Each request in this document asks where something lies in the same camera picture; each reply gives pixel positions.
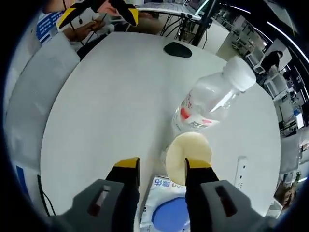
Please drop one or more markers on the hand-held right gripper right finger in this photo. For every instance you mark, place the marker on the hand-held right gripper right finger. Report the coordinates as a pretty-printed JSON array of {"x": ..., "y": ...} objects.
[{"x": 195, "y": 188}]

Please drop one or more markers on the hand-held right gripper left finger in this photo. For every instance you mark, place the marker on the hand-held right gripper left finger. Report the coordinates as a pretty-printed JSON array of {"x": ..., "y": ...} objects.
[{"x": 125, "y": 183}]

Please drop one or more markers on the blue and white wipes packet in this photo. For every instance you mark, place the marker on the blue and white wipes packet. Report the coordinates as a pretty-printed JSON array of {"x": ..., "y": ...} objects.
[{"x": 166, "y": 212}]

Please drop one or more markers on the white paper cup green print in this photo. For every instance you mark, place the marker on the white paper cup green print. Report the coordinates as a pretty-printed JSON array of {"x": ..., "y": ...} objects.
[{"x": 188, "y": 147}]

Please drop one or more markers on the black cylindrical item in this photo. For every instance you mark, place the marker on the black cylindrical item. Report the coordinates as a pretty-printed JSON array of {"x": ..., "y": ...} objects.
[{"x": 177, "y": 50}]

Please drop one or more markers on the clear plastic water bottle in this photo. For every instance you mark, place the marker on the clear plastic water bottle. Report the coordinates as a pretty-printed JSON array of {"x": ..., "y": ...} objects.
[{"x": 207, "y": 101}]

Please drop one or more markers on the white table tabletop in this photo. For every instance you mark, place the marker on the white table tabletop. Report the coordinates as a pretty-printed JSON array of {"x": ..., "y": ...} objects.
[{"x": 108, "y": 96}]

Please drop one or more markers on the blue printed card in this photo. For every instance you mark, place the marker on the blue printed card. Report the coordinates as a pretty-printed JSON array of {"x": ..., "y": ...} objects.
[{"x": 48, "y": 26}]

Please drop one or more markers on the white power strip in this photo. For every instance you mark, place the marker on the white power strip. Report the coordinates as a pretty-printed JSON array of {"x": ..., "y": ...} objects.
[{"x": 242, "y": 171}]

